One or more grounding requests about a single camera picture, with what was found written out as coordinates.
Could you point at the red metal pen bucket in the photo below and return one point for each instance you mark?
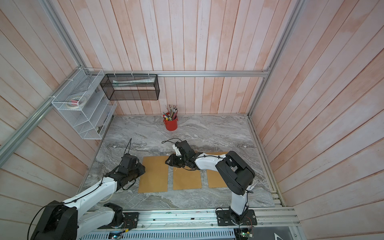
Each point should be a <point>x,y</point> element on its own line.
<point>171,125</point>

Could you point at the white wire mesh shelf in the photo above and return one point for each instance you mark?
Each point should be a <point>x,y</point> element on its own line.
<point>92,120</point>

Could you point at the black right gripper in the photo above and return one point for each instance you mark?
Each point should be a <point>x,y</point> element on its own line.
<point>177,160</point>

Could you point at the brown kraft file bag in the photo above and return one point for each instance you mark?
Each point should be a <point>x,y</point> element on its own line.
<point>186,179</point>
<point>155,178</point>
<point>214,178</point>

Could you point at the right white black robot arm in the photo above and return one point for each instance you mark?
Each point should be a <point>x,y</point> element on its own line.
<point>235,172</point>

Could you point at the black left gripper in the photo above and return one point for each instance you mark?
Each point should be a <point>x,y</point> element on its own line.
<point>132,173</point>

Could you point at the black mesh wall basket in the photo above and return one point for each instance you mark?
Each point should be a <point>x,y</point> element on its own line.
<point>131,87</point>

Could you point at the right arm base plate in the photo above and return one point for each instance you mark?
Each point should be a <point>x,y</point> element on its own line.
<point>230,218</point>

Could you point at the tape roll on shelf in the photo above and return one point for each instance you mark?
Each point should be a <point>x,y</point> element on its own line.
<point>76,103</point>

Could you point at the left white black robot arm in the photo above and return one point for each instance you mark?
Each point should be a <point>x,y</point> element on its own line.
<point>70,219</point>

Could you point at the bundle of pens and pencils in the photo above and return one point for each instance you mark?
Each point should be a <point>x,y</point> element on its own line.
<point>172,113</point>

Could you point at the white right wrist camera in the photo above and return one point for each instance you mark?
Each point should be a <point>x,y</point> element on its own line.
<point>176,149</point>

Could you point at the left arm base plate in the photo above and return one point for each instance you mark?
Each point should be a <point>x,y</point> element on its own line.
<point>125,221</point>

